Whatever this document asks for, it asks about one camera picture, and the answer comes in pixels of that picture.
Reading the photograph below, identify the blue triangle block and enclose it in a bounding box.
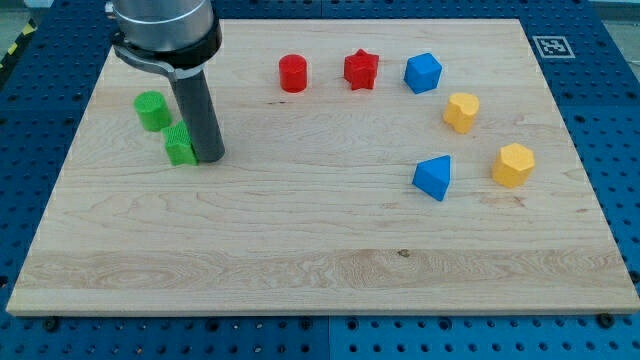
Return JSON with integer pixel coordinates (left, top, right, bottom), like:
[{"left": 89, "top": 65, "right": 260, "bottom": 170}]
[{"left": 412, "top": 155, "right": 451, "bottom": 201}]

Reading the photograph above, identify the yellow heart block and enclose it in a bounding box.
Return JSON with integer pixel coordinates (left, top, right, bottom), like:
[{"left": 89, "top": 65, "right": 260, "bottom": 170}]
[{"left": 443, "top": 92, "right": 480, "bottom": 134}]

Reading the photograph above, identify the wooden board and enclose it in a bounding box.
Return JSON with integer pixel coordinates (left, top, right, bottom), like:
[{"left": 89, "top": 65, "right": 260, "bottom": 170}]
[{"left": 7, "top": 19, "right": 639, "bottom": 317}]

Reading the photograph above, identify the red cylinder block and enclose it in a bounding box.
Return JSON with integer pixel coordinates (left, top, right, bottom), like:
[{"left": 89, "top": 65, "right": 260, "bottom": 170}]
[{"left": 278, "top": 54, "right": 307, "bottom": 93}]

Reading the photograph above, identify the red star block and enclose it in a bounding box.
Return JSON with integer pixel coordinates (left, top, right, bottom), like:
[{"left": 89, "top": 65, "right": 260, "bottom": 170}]
[{"left": 343, "top": 49, "right": 379, "bottom": 90}]

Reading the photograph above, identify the green star block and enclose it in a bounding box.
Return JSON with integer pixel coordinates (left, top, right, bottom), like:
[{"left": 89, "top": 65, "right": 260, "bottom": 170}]
[{"left": 161, "top": 121, "right": 198, "bottom": 166}]

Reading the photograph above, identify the blue cube block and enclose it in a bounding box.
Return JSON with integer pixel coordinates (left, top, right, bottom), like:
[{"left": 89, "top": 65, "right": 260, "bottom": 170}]
[{"left": 404, "top": 53, "right": 442, "bottom": 94}]

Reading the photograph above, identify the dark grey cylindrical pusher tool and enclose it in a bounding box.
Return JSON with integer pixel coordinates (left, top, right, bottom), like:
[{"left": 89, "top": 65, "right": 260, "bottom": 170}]
[{"left": 170, "top": 69, "right": 225, "bottom": 163}]

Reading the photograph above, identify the green cylinder block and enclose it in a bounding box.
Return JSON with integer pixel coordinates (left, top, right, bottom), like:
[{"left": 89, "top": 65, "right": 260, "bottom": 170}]
[{"left": 133, "top": 91, "right": 172, "bottom": 132}]

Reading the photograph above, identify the yellow hexagon block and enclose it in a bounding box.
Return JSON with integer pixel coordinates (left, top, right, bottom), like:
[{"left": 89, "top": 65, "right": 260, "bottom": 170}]
[{"left": 491, "top": 143, "right": 536, "bottom": 188}]

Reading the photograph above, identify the white fiducial marker tag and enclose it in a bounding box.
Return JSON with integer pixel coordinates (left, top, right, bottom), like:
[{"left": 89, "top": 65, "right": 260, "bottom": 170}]
[{"left": 533, "top": 35, "right": 575, "bottom": 59}]

